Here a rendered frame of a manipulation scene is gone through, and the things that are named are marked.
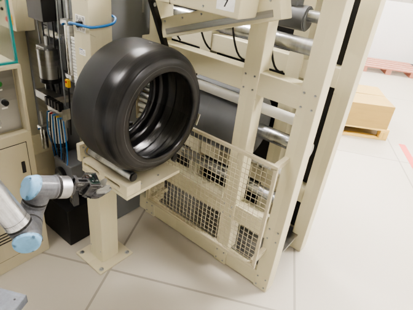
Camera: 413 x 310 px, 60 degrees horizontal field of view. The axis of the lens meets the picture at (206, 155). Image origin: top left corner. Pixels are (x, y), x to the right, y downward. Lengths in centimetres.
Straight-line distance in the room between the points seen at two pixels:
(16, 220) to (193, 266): 146
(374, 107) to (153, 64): 367
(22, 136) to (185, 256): 130
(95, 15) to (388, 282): 248
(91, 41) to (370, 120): 378
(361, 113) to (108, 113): 378
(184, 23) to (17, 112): 102
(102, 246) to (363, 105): 349
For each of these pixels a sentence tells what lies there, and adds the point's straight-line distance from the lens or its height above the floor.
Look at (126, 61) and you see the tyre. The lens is 150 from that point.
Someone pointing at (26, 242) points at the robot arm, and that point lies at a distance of 138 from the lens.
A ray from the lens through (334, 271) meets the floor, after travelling 280.
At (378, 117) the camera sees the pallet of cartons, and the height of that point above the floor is 29.
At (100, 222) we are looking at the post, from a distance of 232.
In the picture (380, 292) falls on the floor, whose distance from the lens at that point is 282.
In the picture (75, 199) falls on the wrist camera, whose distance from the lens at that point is 159.
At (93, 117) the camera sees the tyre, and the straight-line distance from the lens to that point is 152.
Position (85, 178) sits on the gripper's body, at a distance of 155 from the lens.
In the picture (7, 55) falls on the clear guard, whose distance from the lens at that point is 206.
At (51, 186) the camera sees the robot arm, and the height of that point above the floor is 105.
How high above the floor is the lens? 187
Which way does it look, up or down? 30 degrees down
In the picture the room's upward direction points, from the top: 7 degrees clockwise
